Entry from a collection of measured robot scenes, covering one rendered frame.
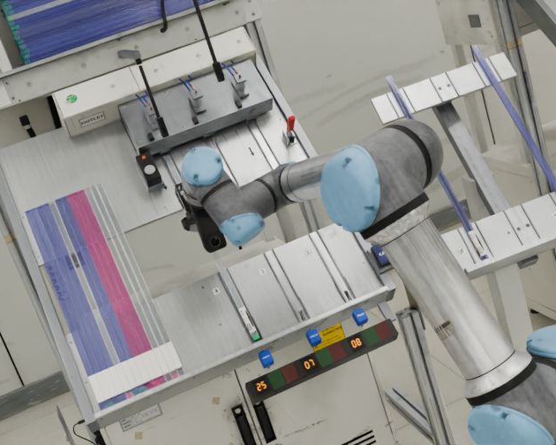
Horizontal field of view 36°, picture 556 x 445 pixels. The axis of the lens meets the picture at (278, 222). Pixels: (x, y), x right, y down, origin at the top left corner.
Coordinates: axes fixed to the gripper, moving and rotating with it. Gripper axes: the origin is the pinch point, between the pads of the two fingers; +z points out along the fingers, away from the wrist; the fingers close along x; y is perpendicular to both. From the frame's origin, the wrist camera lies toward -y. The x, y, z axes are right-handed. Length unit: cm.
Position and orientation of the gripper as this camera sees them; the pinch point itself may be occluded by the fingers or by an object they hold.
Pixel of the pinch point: (202, 228)
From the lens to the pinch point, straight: 192.8
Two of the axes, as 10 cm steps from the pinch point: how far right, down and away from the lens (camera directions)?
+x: -9.0, 3.7, -2.2
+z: -1.1, 3.0, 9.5
